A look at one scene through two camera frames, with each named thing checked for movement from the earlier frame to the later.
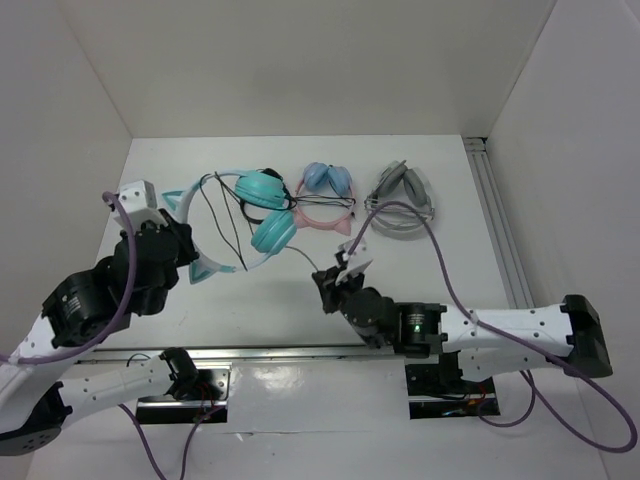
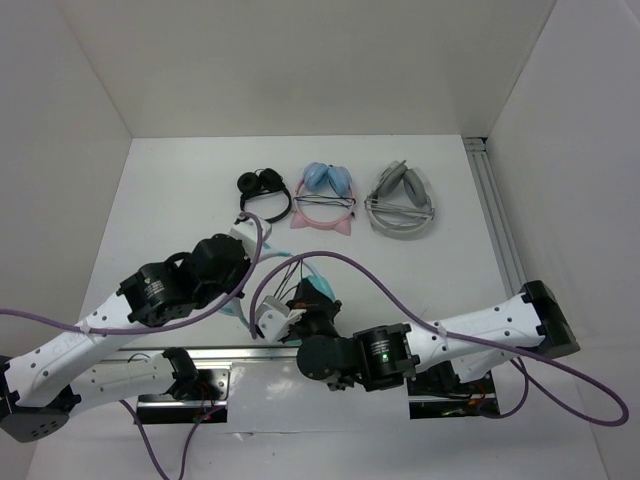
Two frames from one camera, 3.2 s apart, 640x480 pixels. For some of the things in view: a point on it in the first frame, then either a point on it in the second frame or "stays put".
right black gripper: x=326 y=279 -> x=309 y=298
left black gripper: x=185 y=252 -> x=244 y=263
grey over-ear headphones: x=399 y=183 stays put
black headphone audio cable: x=235 y=239 -> x=285 y=278
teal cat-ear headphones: x=272 y=234 -> x=231 y=306
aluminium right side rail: x=509 y=260 stays put
